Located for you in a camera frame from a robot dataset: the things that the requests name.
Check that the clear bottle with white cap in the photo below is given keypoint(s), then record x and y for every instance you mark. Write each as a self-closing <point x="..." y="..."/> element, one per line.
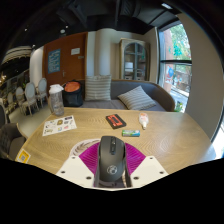
<point x="56" y="101"/>

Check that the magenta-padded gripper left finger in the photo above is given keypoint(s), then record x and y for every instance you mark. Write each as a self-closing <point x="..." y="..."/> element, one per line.
<point x="75" y="168"/>

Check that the white printed sticker sheet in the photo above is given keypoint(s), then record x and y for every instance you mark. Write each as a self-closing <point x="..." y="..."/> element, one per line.
<point x="59" y="125"/>

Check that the black-framed window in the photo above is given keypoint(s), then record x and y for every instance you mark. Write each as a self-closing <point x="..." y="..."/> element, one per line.
<point x="176" y="66"/>

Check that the black and orange backpack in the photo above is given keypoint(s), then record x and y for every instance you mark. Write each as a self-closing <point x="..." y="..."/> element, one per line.
<point x="72" y="95"/>

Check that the arched glass-door cabinet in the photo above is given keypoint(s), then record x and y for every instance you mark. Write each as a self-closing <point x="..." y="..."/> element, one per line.
<point x="134" y="60"/>

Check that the brown wooden door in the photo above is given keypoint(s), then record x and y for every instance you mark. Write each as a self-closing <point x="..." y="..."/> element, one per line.
<point x="75" y="66"/>

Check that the blue poster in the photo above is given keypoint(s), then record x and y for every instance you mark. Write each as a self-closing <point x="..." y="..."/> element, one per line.
<point x="54" y="61"/>

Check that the slanted striped cushion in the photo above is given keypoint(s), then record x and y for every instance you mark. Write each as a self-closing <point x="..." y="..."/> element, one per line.
<point x="136" y="99"/>

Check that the yellow sticker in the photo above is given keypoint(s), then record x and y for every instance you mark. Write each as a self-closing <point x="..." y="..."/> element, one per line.
<point x="23" y="156"/>

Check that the black computer mouse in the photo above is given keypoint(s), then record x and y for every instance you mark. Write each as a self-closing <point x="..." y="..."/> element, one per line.
<point x="112" y="161"/>

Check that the group of chairs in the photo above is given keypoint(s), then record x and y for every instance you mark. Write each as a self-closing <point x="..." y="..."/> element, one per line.
<point x="30" y="95"/>

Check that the small green pack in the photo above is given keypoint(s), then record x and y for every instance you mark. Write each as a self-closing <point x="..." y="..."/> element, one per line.
<point x="130" y="133"/>

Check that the upright striped cushion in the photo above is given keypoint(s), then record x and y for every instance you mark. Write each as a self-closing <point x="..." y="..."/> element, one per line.
<point x="98" y="88"/>

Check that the grey sofa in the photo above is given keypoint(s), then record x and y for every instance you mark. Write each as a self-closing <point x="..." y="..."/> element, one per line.
<point x="160" y="95"/>

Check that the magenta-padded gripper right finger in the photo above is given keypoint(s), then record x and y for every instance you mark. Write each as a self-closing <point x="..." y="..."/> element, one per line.
<point x="146" y="168"/>

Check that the white sign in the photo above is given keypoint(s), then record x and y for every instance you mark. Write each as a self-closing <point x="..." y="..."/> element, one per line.
<point x="75" y="51"/>

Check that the white tube with orange print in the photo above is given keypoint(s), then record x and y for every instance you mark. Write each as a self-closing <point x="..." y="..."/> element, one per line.
<point x="143" y="119"/>

